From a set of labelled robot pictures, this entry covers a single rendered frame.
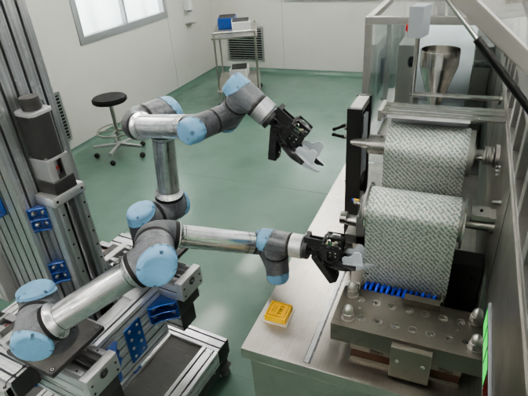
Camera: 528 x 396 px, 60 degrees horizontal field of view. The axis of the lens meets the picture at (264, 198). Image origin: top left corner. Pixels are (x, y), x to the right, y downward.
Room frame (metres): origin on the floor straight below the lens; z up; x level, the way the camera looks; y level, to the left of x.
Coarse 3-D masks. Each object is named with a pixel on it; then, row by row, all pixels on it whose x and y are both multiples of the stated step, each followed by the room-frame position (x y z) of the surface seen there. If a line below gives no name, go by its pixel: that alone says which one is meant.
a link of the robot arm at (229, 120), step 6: (210, 108) 1.29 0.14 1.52; (216, 108) 1.28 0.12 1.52; (222, 108) 1.29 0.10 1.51; (228, 108) 1.28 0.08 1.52; (222, 114) 1.27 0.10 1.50; (228, 114) 1.28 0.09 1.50; (234, 114) 1.28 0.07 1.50; (240, 114) 1.28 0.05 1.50; (222, 120) 1.26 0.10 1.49; (228, 120) 1.27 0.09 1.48; (234, 120) 1.29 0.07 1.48; (240, 120) 1.31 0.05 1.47; (222, 126) 1.26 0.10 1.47; (228, 126) 1.28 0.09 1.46; (234, 126) 1.31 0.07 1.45; (222, 132) 1.32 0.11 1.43; (228, 132) 1.32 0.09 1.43
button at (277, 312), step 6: (270, 306) 1.08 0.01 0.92; (276, 306) 1.08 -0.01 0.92; (282, 306) 1.07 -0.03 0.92; (288, 306) 1.07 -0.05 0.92; (270, 312) 1.05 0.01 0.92; (276, 312) 1.05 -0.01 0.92; (282, 312) 1.05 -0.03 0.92; (288, 312) 1.05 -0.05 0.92; (270, 318) 1.04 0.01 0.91; (276, 318) 1.03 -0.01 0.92; (282, 318) 1.02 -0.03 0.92
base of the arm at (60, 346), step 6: (72, 330) 1.11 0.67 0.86; (78, 330) 1.14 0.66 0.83; (72, 336) 1.10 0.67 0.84; (60, 342) 1.06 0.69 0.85; (66, 342) 1.07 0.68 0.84; (72, 342) 1.09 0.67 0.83; (54, 348) 1.05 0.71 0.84; (60, 348) 1.06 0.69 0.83; (66, 348) 1.07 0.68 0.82; (54, 354) 1.05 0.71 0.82
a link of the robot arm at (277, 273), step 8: (264, 256) 1.20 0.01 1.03; (264, 264) 1.18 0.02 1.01; (272, 264) 1.14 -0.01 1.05; (280, 264) 1.13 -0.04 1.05; (288, 264) 1.16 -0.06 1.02; (272, 272) 1.14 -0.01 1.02; (280, 272) 1.13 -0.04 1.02; (288, 272) 1.15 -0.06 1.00; (272, 280) 1.14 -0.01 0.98; (280, 280) 1.13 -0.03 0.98
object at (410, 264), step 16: (368, 240) 1.04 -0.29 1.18; (384, 240) 1.03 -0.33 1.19; (400, 240) 1.01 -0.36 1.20; (416, 240) 0.99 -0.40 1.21; (368, 256) 1.04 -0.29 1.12; (384, 256) 1.02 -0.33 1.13; (400, 256) 1.01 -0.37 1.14; (416, 256) 0.99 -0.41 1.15; (432, 256) 0.97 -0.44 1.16; (448, 256) 0.96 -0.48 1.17; (368, 272) 1.04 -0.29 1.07; (384, 272) 1.02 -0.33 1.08; (400, 272) 1.00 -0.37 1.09; (416, 272) 0.99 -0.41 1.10; (432, 272) 0.97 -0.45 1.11; (448, 272) 0.95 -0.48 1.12; (416, 288) 0.98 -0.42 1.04; (432, 288) 0.97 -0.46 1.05
